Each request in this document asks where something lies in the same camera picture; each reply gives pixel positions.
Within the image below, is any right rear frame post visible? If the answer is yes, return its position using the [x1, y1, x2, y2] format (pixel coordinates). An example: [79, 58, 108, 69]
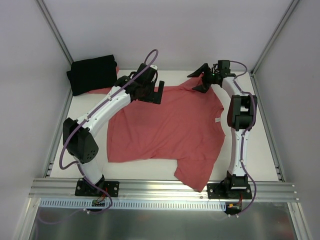
[250, 0, 301, 75]

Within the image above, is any left rear frame post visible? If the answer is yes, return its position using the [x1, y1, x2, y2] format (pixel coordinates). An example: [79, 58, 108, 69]
[35, 0, 74, 66]

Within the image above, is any folded black t shirt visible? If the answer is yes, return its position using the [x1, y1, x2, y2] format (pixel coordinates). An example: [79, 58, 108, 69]
[66, 54, 118, 96]

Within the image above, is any red t shirt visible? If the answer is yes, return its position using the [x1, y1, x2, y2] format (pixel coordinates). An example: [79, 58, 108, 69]
[87, 66, 120, 95]
[106, 77, 225, 192]

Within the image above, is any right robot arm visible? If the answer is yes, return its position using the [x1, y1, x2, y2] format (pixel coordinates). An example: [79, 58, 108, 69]
[187, 60, 258, 199]

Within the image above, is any white slotted cable duct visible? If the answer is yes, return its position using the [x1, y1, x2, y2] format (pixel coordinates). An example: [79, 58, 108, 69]
[39, 198, 227, 212]

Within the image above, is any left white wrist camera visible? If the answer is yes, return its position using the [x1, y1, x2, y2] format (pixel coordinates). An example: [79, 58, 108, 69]
[150, 65, 158, 71]

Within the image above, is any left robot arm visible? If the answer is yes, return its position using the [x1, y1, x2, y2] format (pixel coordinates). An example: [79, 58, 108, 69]
[59, 63, 165, 197]

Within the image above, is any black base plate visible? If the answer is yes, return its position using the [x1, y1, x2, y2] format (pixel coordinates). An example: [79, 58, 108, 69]
[206, 183, 253, 200]
[74, 178, 120, 197]

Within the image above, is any frame post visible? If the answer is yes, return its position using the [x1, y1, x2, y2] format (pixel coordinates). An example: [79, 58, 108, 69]
[35, 0, 74, 66]
[250, 0, 301, 75]

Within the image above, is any folded red t shirt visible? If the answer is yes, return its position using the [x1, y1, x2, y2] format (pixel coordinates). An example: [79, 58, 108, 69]
[87, 66, 120, 95]

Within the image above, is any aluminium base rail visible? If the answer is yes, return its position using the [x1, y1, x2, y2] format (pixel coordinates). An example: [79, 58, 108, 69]
[28, 177, 300, 203]

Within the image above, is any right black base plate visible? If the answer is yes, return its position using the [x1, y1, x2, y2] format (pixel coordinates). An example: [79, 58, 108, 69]
[206, 183, 253, 200]

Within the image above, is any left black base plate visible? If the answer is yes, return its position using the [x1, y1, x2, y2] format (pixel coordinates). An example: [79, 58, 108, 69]
[74, 178, 120, 197]

